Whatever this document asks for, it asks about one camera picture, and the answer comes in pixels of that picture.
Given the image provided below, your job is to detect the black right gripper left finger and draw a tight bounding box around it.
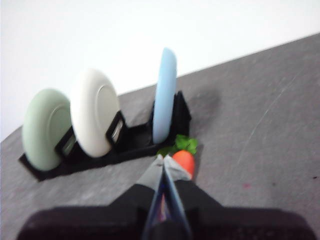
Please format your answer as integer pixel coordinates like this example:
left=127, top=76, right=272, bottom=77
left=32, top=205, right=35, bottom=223
left=17, top=154, right=168, bottom=240

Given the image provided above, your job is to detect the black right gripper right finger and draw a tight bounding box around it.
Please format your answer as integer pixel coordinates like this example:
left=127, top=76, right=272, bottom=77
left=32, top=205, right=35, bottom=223
left=163, top=156, right=317, bottom=240

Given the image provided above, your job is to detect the orange carrot with green leaves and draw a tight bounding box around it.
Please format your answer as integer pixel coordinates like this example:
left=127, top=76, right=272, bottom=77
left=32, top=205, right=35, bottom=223
left=156, top=133, right=199, bottom=180

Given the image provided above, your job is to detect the green plate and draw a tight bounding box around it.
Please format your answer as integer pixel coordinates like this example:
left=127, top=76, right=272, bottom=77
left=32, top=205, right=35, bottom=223
left=21, top=87, right=74, bottom=172

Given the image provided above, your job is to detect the black plate rack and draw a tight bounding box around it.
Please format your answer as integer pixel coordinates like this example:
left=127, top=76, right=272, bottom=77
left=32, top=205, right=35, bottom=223
left=17, top=90, right=193, bottom=183

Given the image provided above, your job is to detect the white plate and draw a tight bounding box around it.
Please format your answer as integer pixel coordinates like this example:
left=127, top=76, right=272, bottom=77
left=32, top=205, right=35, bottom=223
left=69, top=68, right=121, bottom=158

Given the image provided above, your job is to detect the blue plate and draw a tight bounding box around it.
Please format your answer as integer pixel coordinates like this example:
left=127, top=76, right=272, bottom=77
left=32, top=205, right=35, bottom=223
left=152, top=47, right=179, bottom=145

